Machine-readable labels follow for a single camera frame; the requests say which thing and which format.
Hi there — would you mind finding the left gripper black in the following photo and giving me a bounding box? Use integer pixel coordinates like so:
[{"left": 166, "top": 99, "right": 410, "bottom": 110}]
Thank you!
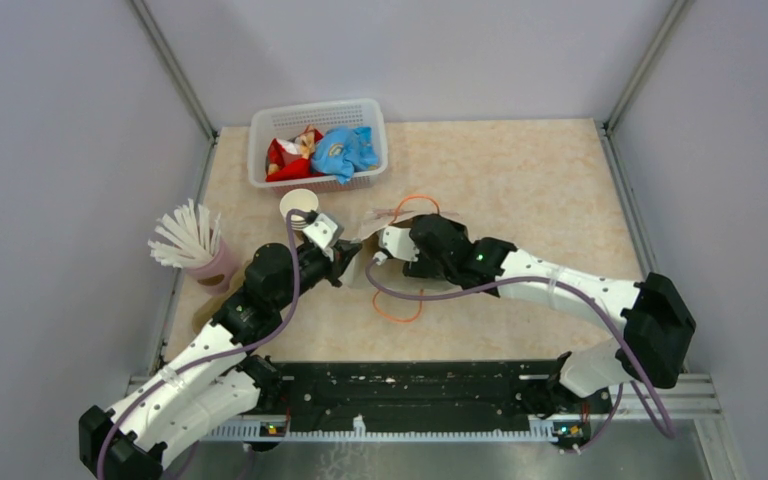
[{"left": 273, "top": 238, "right": 361, "bottom": 310}]

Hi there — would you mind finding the beige paper bag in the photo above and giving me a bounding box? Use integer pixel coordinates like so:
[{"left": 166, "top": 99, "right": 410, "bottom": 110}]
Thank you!
[{"left": 347, "top": 194, "right": 455, "bottom": 323}]

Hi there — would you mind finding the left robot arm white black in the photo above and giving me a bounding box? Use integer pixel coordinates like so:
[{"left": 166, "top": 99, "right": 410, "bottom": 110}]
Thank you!
[{"left": 79, "top": 240, "right": 362, "bottom": 479}]

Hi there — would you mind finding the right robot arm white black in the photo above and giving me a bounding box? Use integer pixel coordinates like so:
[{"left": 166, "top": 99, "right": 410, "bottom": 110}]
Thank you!
[{"left": 380, "top": 214, "right": 696, "bottom": 416}]

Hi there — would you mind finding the stack of paper cups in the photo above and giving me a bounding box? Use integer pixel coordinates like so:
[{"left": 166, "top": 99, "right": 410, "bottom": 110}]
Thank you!
[{"left": 279, "top": 188, "right": 319, "bottom": 231}]

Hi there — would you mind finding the pink straw holder cup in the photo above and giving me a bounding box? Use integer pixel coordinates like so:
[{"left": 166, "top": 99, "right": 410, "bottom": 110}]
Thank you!
[{"left": 184, "top": 240, "right": 241, "bottom": 295}]

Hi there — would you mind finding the red cloth toy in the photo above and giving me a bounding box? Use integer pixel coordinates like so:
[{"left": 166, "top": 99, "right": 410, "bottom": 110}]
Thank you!
[{"left": 266, "top": 125, "right": 324, "bottom": 182}]

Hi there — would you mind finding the blue cloth toy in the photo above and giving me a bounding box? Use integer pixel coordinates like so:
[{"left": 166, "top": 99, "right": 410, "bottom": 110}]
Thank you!
[{"left": 311, "top": 126, "right": 380, "bottom": 185}]

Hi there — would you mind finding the brown pulp cup carrier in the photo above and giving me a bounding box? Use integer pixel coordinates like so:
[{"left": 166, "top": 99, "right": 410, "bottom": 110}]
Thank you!
[{"left": 190, "top": 261, "right": 250, "bottom": 334}]

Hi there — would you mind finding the white wrapped straws bundle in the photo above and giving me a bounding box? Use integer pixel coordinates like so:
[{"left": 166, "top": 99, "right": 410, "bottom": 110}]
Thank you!
[{"left": 147, "top": 198, "right": 222, "bottom": 269}]

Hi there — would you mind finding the white plastic basket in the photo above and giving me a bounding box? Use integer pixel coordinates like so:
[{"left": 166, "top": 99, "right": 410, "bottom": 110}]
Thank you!
[{"left": 247, "top": 98, "right": 389, "bottom": 196}]

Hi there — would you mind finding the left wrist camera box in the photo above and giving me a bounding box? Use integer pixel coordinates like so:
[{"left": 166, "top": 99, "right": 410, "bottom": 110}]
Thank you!
[{"left": 302, "top": 213, "right": 344, "bottom": 251}]

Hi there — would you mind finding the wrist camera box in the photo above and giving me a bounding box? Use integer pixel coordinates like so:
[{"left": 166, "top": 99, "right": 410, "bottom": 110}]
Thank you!
[
  {"left": 373, "top": 226, "right": 420, "bottom": 266},
  {"left": 302, "top": 213, "right": 344, "bottom": 251}
]

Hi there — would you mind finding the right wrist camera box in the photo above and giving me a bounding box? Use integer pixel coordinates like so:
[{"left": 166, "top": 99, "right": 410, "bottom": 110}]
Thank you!
[{"left": 373, "top": 226, "right": 420, "bottom": 266}]

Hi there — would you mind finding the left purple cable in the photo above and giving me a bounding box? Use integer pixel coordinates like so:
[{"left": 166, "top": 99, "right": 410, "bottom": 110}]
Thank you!
[{"left": 95, "top": 208, "right": 312, "bottom": 480}]

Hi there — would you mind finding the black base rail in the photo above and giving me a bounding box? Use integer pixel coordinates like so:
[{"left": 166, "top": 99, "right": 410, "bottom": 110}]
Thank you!
[{"left": 243, "top": 360, "right": 611, "bottom": 434}]

